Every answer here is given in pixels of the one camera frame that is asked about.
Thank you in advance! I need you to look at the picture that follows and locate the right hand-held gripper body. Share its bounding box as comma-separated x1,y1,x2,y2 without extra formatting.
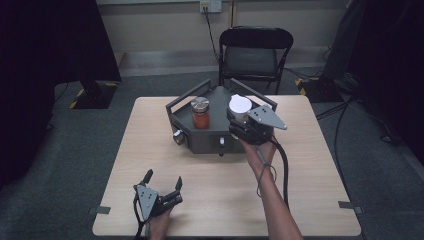
226,104,289,146

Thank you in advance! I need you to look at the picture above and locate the vertical wall conduit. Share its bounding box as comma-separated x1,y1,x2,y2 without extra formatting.
229,0,237,28

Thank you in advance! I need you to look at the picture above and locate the left hand-held gripper cable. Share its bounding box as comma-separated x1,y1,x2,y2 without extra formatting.
132,194,147,240

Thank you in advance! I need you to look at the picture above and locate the thin wrist cord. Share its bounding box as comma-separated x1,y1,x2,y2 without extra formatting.
255,151,278,198

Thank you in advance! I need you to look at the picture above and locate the person's left hand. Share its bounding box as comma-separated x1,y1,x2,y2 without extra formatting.
147,207,173,240

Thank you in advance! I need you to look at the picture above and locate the black wall socket cable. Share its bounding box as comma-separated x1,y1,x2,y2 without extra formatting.
203,6,222,64

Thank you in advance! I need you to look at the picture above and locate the black stand base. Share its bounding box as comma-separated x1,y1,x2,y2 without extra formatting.
294,76,345,103
68,79,120,110

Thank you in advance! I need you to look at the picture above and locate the grey hanging cloth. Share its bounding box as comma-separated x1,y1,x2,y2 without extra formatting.
321,0,369,83

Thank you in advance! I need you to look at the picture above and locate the black floor cable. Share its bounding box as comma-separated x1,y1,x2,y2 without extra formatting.
315,94,356,121
333,99,355,201

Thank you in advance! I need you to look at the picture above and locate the hand-held gripper cable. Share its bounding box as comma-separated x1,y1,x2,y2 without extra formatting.
132,194,147,240
270,137,291,210

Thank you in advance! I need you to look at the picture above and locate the dark grey corner rack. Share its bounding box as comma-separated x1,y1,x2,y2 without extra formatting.
165,78,278,157

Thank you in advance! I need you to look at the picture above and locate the right hand-held gripper cable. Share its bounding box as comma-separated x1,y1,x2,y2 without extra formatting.
270,137,291,210

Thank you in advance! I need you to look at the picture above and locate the white wall socket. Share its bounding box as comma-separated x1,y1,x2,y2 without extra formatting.
199,0,223,14

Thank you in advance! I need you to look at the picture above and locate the black curtain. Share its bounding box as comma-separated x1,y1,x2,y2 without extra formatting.
346,0,424,166
0,0,123,188

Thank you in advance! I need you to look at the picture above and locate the black folding chair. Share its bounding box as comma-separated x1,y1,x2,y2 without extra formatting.
218,25,295,96

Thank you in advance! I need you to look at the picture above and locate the white cylindrical container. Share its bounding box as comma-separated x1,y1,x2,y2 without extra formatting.
228,93,254,124

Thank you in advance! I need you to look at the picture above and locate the person's right hand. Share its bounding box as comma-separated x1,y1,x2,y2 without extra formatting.
239,132,278,169

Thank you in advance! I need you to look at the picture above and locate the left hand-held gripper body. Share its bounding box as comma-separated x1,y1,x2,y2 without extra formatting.
132,183,184,223

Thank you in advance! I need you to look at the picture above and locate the grey tape piece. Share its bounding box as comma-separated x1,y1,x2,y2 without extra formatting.
87,205,112,216
337,200,365,215

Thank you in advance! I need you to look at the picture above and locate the glass jar with metal lid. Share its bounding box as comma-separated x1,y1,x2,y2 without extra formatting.
190,96,212,130

